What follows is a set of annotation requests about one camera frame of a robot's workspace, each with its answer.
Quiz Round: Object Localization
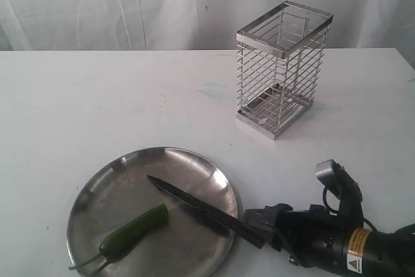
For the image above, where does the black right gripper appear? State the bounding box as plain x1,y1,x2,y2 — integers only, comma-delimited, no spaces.
243,203,350,266

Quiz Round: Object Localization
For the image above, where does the black handled knife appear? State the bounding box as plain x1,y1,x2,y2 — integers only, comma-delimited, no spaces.
147,175,265,249

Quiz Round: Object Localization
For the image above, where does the dark green object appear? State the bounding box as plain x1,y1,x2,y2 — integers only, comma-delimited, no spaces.
68,204,169,271

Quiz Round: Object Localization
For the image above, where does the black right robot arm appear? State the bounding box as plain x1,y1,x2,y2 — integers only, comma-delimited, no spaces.
243,204,414,276

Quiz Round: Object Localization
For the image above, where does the round steel plate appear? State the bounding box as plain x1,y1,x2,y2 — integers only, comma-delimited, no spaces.
67,147,239,276

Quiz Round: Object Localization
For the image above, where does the white backdrop curtain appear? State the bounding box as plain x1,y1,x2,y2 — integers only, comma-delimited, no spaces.
1,0,414,57

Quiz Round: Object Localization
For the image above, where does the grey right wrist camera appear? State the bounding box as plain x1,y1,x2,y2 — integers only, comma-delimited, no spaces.
316,159,339,191

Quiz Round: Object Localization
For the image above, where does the steel wire utensil basket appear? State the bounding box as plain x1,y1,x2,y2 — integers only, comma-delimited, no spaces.
236,1,333,139

